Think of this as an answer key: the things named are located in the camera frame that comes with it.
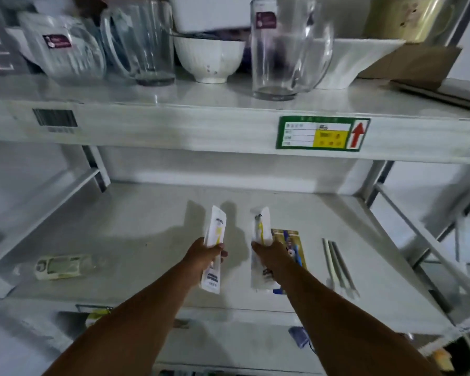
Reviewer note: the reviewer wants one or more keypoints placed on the person's left hand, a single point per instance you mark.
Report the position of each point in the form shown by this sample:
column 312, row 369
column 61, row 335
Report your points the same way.
column 201, row 252

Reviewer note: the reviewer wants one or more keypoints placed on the person's right hand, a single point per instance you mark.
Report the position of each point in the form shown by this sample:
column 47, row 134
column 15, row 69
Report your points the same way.
column 272, row 252

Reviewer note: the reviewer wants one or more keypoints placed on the person's left fingers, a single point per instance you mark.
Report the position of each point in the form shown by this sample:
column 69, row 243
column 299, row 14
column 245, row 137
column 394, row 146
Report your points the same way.
column 218, row 252

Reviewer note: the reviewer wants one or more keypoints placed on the white yellow toothbrush packet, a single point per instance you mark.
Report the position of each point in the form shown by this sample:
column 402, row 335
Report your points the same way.
column 260, row 250
column 213, row 246

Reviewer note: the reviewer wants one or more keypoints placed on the person's right forearm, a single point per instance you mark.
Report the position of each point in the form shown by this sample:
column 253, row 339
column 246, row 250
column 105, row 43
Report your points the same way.
column 344, row 328

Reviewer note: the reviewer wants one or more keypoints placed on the person's left forearm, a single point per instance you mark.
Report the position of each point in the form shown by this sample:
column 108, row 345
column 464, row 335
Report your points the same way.
column 129, row 325

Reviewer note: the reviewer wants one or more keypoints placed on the blue gold toothbrush packet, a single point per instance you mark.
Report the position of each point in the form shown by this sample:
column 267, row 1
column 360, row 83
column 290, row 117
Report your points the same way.
column 293, row 246

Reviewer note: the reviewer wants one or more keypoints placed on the white metal shelf rack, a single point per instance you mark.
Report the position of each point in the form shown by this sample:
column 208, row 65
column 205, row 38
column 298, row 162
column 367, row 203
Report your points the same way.
column 227, row 133

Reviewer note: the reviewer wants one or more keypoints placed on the clear wrapped chopsticks pack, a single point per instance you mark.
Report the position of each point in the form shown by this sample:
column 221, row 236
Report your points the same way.
column 339, row 270

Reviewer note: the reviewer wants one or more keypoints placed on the pale green flat packet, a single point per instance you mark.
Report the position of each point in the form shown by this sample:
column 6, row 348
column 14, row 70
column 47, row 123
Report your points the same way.
column 62, row 267

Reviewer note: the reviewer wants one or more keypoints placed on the green yellow shelf label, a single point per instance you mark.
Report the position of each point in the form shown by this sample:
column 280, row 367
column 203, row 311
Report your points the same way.
column 323, row 133

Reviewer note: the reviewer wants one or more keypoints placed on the barcode shelf label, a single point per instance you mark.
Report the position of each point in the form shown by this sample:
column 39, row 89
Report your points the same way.
column 55, row 120

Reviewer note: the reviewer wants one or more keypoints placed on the clear glass pitcher with label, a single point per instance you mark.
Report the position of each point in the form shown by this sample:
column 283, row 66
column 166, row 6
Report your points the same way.
column 286, row 46

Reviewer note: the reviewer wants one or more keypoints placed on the clear glass mug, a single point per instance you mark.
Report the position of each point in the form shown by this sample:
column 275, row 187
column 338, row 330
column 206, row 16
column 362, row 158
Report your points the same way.
column 141, row 41

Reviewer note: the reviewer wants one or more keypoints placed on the white angular ceramic bowl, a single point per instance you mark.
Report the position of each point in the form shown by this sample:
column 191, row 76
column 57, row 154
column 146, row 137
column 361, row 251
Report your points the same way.
column 352, row 60

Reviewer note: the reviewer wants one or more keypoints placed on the brown cardboard piece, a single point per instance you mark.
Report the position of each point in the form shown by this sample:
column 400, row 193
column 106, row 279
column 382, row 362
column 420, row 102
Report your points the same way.
column 415, row 62

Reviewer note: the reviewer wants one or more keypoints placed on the gold green tin container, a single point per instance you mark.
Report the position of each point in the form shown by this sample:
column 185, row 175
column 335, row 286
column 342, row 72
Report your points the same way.
column 409, row 17

